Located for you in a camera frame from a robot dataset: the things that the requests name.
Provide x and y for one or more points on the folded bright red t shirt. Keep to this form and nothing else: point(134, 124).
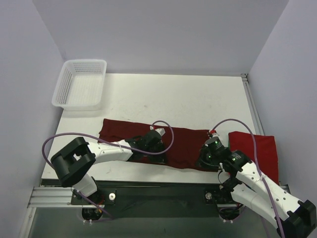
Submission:
point(266, 151)

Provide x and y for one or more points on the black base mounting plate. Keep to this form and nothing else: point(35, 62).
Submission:
point(156, 209)

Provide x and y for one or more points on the aluminium right side rail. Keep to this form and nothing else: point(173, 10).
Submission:
point(252, 106)

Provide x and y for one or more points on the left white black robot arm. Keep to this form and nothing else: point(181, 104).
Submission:
point(74, 160)

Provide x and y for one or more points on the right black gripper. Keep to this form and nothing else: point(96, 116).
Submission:
point(204, 158)

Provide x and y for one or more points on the white plastic mesh basket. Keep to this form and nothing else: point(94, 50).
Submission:
point(80, 85)

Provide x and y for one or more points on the aluminium rail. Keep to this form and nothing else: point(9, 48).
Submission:
point(252, 106)
point(49, 197)

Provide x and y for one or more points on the dark red t shirt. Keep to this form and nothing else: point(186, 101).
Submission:
point(183, 154)

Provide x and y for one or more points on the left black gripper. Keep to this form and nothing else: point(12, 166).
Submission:
point(153, 150)

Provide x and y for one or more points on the aluminium front rail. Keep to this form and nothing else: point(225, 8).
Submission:
point(49, 197)

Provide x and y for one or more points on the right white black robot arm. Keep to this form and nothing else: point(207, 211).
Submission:
point(246, 185)

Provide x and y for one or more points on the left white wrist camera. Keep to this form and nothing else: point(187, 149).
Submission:
point(160, 131)

